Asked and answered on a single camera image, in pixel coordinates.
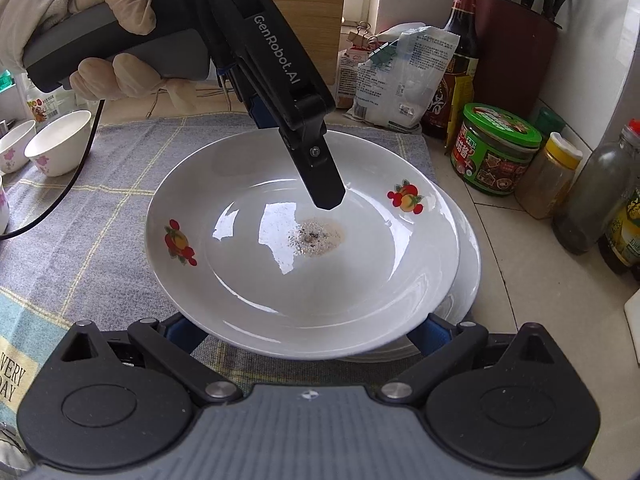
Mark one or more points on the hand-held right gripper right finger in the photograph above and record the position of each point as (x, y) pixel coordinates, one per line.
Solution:
(430, 335)

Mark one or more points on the grey glass pepper bottle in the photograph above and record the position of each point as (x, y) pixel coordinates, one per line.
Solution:
(590, 195)

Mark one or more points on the teal binder clip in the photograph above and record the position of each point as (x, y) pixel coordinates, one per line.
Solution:
(385, 55)

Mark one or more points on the green cap container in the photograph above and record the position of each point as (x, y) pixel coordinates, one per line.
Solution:
(550, 120)

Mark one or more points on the white plate fruit print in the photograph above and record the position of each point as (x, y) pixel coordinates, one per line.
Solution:
(467, 260)
(260, 290)

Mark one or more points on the person's white jacket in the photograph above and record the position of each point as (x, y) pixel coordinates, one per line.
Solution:
(7, 452)

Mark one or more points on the metal binder clip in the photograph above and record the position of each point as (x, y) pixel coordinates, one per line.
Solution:
(360, 35)

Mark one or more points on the clear white plastic food bag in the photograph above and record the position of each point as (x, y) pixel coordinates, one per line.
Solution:
(400, 90)

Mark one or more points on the green plastic bottle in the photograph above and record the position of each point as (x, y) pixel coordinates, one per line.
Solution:
(5, 80)

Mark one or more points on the dark soy sauce bottle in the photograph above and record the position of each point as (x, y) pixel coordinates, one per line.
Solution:
(465, 25)

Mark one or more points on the yellow lid spice jar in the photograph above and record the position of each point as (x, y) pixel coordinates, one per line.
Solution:
(545, 185)

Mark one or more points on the green lid sauce jar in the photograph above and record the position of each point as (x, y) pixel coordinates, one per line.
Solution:
(492, 160)

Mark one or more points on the grey blue plaid cloth mat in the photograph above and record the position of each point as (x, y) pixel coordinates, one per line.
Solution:
(100, 210)

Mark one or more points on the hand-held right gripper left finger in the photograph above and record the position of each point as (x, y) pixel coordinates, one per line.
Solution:
(182, 332)

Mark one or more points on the white orange paper food bag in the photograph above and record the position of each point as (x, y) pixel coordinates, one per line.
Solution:
(350, 75)

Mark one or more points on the dark red knife block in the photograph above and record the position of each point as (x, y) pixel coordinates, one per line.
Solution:
(515, 60)

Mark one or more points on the yellow label oil bottle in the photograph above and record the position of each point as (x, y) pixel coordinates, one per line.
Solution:
(625, 235)

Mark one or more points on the wooden cutting board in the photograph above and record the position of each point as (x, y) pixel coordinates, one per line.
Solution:
(320, 20)

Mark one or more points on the person's left forearm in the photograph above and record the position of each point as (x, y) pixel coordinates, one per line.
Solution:
(30, 5)

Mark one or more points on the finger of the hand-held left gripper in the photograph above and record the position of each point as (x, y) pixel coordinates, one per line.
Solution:
(265, 112)
(322, 175)

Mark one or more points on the white plastic object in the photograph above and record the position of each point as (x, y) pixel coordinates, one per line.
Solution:
(633, 317)

